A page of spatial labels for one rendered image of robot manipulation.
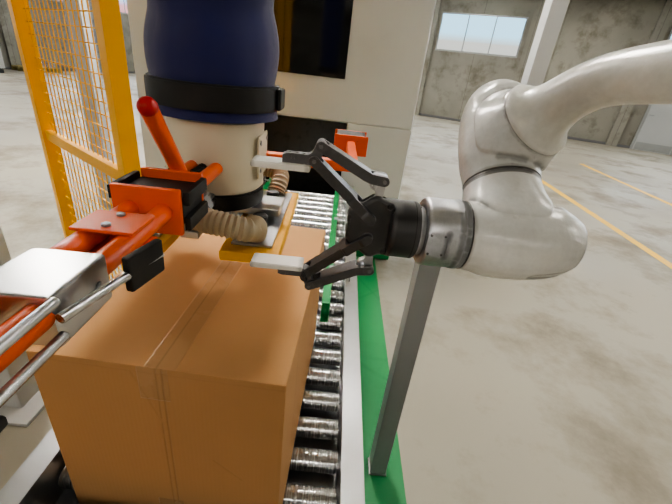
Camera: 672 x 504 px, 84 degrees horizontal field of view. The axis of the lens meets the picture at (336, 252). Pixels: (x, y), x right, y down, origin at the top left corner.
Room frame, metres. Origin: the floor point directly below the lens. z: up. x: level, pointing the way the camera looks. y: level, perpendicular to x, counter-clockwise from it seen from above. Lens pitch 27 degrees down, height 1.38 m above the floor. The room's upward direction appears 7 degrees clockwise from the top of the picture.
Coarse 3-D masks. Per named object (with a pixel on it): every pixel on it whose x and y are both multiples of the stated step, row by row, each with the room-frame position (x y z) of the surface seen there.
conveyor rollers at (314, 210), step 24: (312, 192) 2.56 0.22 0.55; (312, 216) 2.10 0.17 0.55; (336, 240) 1.82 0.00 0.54; (336, 264) 1.55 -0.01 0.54; (336, 288) 1.36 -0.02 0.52; (336, 312) 1.18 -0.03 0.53; (336, 336) 1.02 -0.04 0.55; (312, 360) 0.91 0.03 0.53; (336, 360) 0.91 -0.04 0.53; (312, 384) 0.83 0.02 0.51; (336, 384) 0.82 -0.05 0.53; (312, 408) 0.73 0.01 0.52; (336, 408) 0.73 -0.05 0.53; (312, 432) 0.64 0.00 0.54; (336, 432) 0.65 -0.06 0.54; (312, 456) 0.57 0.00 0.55; (336, 456) 0.58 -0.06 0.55
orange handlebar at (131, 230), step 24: (192, 168) 0.59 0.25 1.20; (216, 168) 0.60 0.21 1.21; (336, 168) 0.74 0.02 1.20; (96, 216) 0.35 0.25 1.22; (120, 216) 0.35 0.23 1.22; (144, 216) 0.36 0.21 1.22; (168, 216) 0.40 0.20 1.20; (72, 240) 0.30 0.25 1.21; (96, 240) 0.32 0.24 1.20; (120, 240) 0.31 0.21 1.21; (144, 240) 0.34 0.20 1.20; (24, 312) 0.19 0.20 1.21; (0, 336) 0.17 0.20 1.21; (24, 336) 0.18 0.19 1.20; (0, 360) 0.16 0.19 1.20
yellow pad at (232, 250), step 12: (264, 192) 0.83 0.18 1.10; (276, 192) 0.77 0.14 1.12; (288, 192) 0.87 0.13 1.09; (288, 204) 0.78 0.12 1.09; (264, 216) 0.63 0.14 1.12; (288, 216) 0.72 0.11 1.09; (276, 228) 0.64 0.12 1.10; (288, 228) 0.67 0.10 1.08; (228, 240) 0.57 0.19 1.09; (264, 240) 0.58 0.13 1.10; (276, 240) 0.60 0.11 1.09; (228, 252) 0.54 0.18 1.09; (240, 252) 0.54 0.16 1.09; (252, 252) 0.54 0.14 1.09; (264, 252) 0.55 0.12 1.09; (276, 252) 0.55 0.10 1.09
